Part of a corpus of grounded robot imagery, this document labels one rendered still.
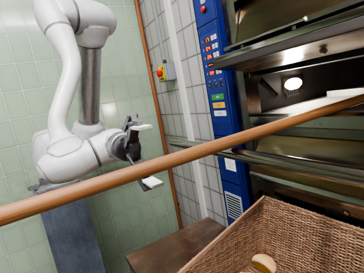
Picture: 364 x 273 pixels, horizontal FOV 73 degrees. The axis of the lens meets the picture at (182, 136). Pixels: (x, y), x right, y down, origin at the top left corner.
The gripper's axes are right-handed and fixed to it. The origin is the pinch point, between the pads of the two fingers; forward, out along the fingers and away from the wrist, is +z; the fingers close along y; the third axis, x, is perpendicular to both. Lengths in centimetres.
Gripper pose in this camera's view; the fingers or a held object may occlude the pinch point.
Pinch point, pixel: (150, 156)
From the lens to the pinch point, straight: 57.3
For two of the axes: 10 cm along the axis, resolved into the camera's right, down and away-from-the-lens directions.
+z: 4.8, 0.6, -8.7
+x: -8.6, 2.4, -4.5
